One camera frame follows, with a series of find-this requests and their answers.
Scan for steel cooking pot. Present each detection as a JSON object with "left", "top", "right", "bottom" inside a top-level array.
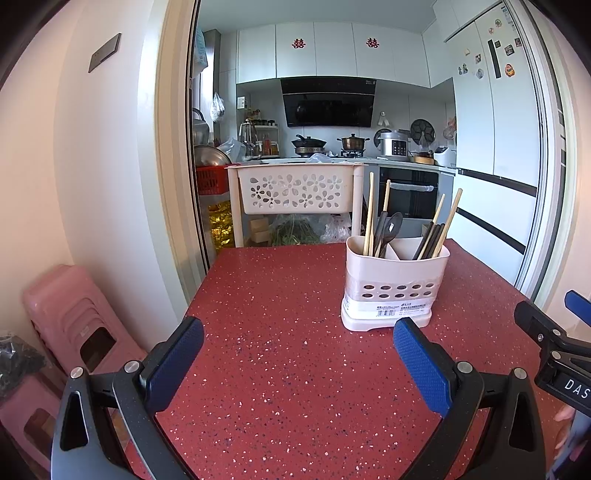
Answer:
[{"left": 337, "top": 133, "right": 370, "bottom": 152}]

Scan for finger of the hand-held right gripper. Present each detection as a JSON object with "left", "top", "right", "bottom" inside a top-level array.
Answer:
[
  {"left": 564, "top": 289, "right": 591, "bottom": 326},
  {"left": 514, "top": 300, "right": 568, "bottom": 354}
]

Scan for crumpled clear plastic bag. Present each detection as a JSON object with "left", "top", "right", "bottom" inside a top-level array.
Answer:
[{"left": 320, "top": 216, "right": 354, "bottom": 243}]

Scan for black range hood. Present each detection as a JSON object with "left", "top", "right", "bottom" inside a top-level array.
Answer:
[{"left": 280, "top": 78, "right": 379, "bottom": 129}]

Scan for black plastic spoon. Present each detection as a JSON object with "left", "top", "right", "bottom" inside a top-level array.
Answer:
[
  {"left": 385, "top": 211, "right": 405, "bottom": 246},
  {"left": 373, "top": 210, "right": 391, "bottom": 258}
]

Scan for green leafy vegetables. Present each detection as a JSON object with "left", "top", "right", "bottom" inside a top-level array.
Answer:
[{"left": 270, "top": 214, "right": 322, "bottom": 247}]

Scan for round black divided tray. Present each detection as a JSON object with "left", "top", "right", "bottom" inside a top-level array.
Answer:
[{"left": 409, "top": 118, "right": 437, "bottom": 144}]

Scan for person's blue jeans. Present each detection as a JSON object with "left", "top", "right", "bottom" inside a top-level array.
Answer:
[{"left": 551, "top": 410, "right": 591, "bottom": 480}]

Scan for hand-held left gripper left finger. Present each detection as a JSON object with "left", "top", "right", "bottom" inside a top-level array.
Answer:
[{"left": 51, "top": 316, "right": 206, "bottom": 480}]

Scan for yellow dotted pale chopstick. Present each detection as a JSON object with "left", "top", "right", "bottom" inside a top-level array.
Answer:
[{"left": 434, "top": 188, "right": 463, "bottom": 259}]

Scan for silver rice cooker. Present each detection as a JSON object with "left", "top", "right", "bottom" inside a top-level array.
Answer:
[{"left": 372, "top": 128, "right": 412, "bottom": 162}]

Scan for stack of pink plastic stools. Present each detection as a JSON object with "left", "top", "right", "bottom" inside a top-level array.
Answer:
[{"left": 22, "top": 265, "right": 149, "bottom": 376}]

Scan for dark wall plate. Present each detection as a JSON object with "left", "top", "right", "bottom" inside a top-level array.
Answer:
[{"left": 88, "top": 32, "right": 123, "bottom": 73}]

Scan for gold foil bag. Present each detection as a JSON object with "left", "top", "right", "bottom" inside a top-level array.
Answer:
[{"left": 209, "top": 200, "right": 236, "bottom": 253}]

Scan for brown bamboo chopstick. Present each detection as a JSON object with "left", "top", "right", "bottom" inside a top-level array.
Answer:
[
  {"left": 362, "top": 172, "right": 375, "bottom": 256},
  {"left": 376, "top": 180, "right": 392, "bottom": 257}
]

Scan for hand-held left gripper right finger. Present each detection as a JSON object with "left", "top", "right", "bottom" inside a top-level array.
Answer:
[{"left": 393, "top": 316, "right": 548, "bottom": 480}]

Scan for group of fridge magnets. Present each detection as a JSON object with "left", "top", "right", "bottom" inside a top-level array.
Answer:
[{"left": 457, "top": 17, "right": 523, "bottom": 80}]

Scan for steel pan lid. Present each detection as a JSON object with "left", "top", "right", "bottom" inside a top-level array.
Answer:
[{"left": 193, "top": 144, "right": 232, "bottom": 167}]

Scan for white plastic utensil holder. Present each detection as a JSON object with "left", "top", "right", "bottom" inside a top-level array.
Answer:
[{"left": 341, "top": 234, "right": 451, "bottom": 332}]

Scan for white wall cabinets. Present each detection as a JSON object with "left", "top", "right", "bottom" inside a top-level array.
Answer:
[{"left": 236, "top": 21, "right": 456, "bottom": 89}]

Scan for black wok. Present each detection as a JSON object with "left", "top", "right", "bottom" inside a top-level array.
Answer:
[{"left": 291, "top": 134, "right": 328, "bottom": 157}]

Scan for white spice rack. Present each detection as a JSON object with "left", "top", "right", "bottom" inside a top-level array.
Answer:
[{"left": 239, "top": 119, "right": 280, "bottom": 158}]

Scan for beige flower-cut basket trolley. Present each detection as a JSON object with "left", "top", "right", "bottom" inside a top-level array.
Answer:
[{"left": 225, "top": 162, "right": 369, "bottom": 249}]

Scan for white refrigerator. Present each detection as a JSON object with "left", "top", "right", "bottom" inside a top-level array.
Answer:
[{"left": 445, "top": 0, "right": 562, "bottom": 278}]

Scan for low pink plastic stool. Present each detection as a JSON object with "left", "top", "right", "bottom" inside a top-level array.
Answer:
[{"left": 0, "top": 374, "right": 66, "bottom": 468}]

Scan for black built-in oven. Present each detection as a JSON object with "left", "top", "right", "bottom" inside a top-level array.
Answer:
[{"left": 378, "top": 167, "right": 440, "bottom": 220}]

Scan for red plastic basket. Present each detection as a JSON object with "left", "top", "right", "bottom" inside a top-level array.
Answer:
[{"left": 196, "top": 165, "right": 232, "bottom": 195}]

